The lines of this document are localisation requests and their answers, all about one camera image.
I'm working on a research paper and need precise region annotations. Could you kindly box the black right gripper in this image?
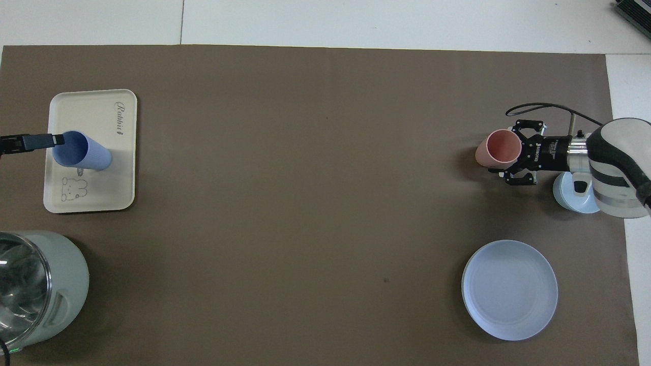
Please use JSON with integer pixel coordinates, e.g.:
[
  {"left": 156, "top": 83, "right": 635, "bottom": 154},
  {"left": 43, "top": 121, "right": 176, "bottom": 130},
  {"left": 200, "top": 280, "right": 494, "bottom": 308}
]
[{"left": 500, "top": 119, "right": 571, "bottom": 187}]

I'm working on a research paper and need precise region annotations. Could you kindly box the pink plastic cup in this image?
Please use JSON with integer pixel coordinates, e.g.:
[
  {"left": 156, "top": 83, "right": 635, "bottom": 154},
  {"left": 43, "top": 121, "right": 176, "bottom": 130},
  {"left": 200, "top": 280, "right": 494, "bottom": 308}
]
[{"left": 475, "top": 129, "right": 523, "bottom": 166}]

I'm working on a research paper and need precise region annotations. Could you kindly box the blue plastic cup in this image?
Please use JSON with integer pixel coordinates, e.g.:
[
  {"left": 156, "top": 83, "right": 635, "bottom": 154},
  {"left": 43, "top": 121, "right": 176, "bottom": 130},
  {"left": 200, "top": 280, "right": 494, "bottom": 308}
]
[{"left": 52, "top": 130, "right": 113, "bottom": 172}]

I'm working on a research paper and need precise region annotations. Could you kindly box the cream rabbit print tray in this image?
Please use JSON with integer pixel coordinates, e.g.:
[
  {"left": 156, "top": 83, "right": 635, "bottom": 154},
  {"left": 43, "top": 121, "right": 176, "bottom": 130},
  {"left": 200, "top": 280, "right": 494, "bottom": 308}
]
[{"left": 43, "top": 88, "right": 138, "bottom": 215}]

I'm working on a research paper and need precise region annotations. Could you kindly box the light blue bowl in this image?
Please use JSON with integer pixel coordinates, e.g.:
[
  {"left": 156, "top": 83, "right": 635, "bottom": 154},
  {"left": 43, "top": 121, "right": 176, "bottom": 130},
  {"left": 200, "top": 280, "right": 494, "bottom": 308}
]
[{"left": 552, "top": 171, "right": 602, "bottom": 215}]

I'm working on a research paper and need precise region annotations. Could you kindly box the pale blue plate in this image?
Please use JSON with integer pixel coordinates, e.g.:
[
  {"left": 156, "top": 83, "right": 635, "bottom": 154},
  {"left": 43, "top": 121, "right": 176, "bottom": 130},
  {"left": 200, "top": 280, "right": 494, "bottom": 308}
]
[{"left": 461, "top": 239, "right": 559, "bottom": 342}]

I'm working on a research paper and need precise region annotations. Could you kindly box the pale green cooking pot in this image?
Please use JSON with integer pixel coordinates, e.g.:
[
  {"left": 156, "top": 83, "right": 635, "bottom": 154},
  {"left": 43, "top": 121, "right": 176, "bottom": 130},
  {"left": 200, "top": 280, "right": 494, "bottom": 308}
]
[{"left": 0, "top": 231, "right": 90, "bottom": 352}]

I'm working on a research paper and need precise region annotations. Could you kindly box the dark ribbed device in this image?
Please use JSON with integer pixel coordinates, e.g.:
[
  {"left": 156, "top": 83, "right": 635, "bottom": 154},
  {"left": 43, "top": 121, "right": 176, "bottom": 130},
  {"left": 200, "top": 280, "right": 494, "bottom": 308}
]
[{"left": 612, "top": 0, "right": 651, "bottom": 27}]

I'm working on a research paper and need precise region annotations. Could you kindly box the brown table mat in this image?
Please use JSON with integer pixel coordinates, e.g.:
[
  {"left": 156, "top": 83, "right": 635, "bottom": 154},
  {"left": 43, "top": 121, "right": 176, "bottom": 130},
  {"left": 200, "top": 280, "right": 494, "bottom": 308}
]
[{"left": 0, "top": 44, "right": 640, "bottom": 366}]

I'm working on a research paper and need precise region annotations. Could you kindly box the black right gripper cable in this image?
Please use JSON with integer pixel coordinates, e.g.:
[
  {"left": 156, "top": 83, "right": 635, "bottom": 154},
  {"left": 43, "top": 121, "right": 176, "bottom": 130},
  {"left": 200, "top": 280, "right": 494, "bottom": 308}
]
[{"left": 505, "top": 103, "right": 607, "bottom": 136}]

